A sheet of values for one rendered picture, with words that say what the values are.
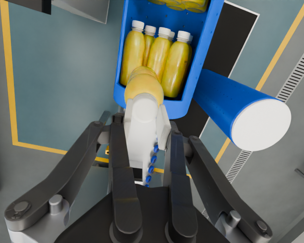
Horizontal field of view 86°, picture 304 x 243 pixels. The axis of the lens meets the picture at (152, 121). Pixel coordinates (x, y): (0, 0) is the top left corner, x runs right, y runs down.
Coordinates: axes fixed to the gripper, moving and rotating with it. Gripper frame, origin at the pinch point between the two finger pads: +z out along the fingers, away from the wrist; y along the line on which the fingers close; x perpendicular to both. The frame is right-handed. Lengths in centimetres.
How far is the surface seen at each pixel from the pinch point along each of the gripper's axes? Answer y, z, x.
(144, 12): -3, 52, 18
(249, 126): 53, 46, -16
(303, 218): 320, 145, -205
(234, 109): 46, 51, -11
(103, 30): -37, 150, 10
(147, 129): 8, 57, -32
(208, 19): 13.7, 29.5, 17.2
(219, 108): 45, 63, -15
